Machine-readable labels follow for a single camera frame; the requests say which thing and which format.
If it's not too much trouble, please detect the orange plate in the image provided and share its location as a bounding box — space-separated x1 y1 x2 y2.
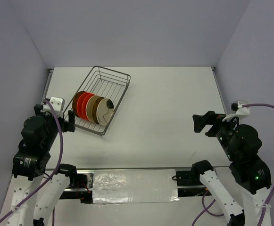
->
76 92 90 119
82 93 94 121

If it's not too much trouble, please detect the rear orange plate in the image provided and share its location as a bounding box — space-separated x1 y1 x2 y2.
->
76 92 90 119

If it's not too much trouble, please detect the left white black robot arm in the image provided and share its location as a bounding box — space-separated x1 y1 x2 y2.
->
0 97 78 226

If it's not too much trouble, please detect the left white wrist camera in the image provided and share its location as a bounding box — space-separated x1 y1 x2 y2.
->
42 97 65 118

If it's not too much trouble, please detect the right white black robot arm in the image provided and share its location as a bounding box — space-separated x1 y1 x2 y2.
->
191 111 271 226

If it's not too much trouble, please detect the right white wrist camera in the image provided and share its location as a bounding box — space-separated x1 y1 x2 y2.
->
222 100 250 121

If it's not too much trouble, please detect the metal wire dish rack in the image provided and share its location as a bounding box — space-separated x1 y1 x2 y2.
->
64 66 131 137

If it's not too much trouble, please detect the yellow patterned plate brown rim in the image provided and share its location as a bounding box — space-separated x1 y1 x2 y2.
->
90 97 104 124

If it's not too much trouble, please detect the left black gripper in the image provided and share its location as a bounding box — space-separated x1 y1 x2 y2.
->
35 104 75 149

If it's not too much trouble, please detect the metal base rail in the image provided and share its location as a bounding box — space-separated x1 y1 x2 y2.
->
44 166 232 204

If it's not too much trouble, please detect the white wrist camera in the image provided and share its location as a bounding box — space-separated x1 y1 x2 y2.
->
222 100 250 121
42 97 65 118

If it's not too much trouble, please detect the cream plate with black patch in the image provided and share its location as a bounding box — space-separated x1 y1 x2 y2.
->
97 98 115 126

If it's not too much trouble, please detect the silver foil tape patch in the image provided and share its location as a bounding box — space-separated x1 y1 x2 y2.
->
92 169 179 204

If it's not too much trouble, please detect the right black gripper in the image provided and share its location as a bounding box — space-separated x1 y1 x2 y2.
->
191 108 240 159

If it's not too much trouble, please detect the rear brown yellow plate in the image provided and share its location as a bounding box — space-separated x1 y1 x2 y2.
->
72 91 85 116

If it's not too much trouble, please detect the front orange plate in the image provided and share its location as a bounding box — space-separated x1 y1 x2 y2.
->
82 93 94 121

